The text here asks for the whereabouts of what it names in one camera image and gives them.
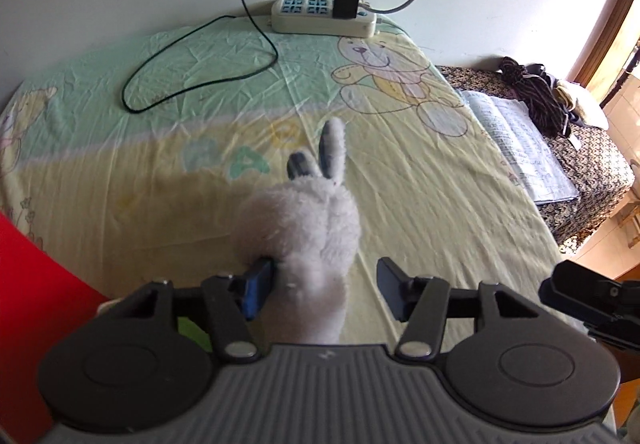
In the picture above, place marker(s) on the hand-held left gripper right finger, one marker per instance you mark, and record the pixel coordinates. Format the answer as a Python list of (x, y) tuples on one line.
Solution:
[(387, 284)]

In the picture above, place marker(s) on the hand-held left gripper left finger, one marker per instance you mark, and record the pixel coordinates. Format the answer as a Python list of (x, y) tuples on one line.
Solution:
[(257, 289)]

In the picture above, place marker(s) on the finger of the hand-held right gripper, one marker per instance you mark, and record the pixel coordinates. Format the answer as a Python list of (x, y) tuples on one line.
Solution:
[(590, 296)]

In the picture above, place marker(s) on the white rabbit plush blue ears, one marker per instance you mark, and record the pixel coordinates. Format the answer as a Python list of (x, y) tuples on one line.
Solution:
[(300, 224)]

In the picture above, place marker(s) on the red cardboard box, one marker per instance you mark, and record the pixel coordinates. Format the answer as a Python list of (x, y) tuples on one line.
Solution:
[(30, 299)]

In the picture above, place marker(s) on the cartoon bear printed bedsheet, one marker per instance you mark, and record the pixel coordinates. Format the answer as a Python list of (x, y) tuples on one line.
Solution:
[(450, 199)]

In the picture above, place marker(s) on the floral covered side table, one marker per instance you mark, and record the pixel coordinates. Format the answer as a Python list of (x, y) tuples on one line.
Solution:
[(590, 174)]

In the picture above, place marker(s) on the open handwritten notebook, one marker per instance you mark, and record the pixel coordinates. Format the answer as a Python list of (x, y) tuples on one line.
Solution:
[(525, 144)]

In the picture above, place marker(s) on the cream cloth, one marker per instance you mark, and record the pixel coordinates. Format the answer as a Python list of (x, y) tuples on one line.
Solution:
[(582, 102)]

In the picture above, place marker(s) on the dark striped clothing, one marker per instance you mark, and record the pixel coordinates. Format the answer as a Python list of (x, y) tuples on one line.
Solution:
[(540, 99)]

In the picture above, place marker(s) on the white power strip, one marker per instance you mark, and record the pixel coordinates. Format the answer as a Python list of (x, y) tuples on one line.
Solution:
[(310, 22)]

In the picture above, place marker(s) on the wooden door frame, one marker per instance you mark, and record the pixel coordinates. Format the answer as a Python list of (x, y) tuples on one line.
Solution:
[(605, 24)]

